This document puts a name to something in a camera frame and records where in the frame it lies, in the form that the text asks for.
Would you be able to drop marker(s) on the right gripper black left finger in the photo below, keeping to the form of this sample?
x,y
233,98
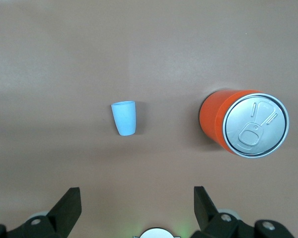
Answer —
x,y
57,218

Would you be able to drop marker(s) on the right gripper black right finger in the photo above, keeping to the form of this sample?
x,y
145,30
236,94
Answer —
x,y
213,223

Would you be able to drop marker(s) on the small light blue cup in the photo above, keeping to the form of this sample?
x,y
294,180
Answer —
x,y
124,119

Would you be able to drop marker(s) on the large orange can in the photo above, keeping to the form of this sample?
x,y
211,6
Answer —
x,y
253,124

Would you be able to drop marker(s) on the brown table cover cloth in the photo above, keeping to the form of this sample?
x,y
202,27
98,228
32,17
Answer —
x,y
64,74

